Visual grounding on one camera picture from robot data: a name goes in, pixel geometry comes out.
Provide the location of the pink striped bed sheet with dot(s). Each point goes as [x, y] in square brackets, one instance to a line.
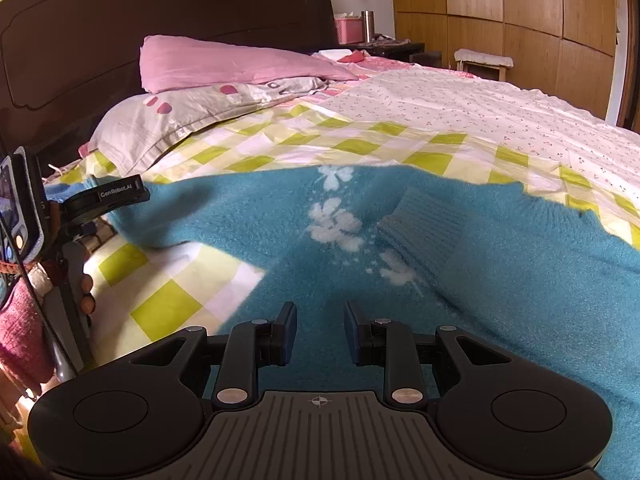
[400, 66]

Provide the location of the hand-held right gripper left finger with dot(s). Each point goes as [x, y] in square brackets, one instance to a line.
[288, 332]

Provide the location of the dark wooden nightstand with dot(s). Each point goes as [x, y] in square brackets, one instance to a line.
[395, 50]

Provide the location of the wooden door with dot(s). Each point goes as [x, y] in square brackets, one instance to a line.
[631, 60]

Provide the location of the person's left hand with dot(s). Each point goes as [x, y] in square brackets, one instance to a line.
[88, 296]

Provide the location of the wooden wardrobe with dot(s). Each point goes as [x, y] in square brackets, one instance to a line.
[525, 10]

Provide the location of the white cloth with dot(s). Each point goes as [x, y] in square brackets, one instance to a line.
[332, 53]

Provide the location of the pink plastic basket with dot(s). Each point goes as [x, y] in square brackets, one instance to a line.
[348, 31]

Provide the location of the blue knitted cloth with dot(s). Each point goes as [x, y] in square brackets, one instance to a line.
[70, 191]

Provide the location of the teal sweater with white flowers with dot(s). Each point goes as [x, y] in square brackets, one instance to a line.
[250, 220]

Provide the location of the grey pillow with pink print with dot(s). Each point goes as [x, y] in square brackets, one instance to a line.
[165, 120]

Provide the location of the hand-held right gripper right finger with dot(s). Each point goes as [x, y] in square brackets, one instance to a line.
[352, 332]

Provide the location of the white floral quilt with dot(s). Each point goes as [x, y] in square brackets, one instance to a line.
[475, 110]

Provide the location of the yellow-green checkered bed sheet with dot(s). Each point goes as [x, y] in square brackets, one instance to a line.
[165, 285]

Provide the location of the wooden stool with cushion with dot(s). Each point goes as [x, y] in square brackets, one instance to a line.
[483, 59]

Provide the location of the brown checked cloth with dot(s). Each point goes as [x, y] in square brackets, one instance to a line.
[103, 238]

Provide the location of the red cloth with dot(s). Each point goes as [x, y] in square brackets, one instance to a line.
[352, 57]

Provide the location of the dark wooden headboard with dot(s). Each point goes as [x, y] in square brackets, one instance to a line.
[100, 35]

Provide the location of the steel thermos bottle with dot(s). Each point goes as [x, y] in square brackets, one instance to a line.
[368, 26]

